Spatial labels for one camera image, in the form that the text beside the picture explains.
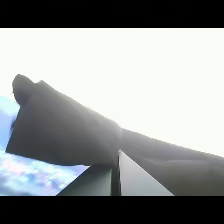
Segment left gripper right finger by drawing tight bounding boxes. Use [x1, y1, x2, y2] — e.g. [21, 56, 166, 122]
[119, 150, 175, 197]

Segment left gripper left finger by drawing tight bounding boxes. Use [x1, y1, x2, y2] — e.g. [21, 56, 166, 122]
[56, 164, 114, 197]

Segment dark grey garment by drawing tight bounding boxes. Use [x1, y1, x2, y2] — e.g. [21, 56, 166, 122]
[4, 73, 224, 197]

